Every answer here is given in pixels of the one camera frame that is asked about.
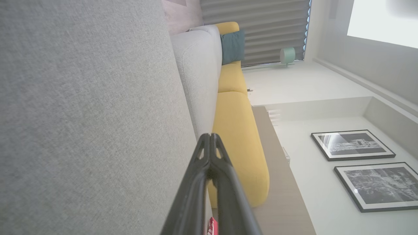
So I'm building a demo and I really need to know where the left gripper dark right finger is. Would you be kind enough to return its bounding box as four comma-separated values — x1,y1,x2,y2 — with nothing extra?
211,133,262,235

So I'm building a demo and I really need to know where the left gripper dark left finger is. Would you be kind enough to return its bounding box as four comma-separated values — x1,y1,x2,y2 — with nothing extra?
160,133,211,235

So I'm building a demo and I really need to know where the red basketball jersey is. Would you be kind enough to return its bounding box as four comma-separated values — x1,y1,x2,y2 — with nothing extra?
207,217,218,235

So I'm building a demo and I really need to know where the light wooden ledge board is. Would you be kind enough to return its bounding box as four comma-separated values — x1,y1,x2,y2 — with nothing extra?
251,106,316,235

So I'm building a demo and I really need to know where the yellow sofa back cushion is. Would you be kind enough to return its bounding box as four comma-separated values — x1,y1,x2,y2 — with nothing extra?
207,91,270,208
217,60,248,96

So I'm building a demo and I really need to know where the grey sofa seat cushion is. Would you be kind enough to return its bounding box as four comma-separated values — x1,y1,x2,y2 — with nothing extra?
170,29,220,141
189,24,223,66

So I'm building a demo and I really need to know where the black framed photo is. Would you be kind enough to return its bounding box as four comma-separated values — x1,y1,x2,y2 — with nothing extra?
310,130,396,162
334,162,418,213

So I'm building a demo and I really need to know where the large grey sofa ottoman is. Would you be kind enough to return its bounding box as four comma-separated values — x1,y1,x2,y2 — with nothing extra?
0,0,213,235

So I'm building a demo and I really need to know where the teal throw pillow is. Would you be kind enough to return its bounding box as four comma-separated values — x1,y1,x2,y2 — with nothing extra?
220,30,246,65

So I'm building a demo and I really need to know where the mint green lamp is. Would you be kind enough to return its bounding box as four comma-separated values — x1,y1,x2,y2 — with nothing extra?
280,47,296,68

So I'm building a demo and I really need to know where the grey pleated curtain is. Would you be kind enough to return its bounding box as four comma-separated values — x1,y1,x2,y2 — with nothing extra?
200,0,311,67

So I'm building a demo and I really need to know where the white slatted wall object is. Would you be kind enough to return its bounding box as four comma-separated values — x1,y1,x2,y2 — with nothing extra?
267,109,282,127

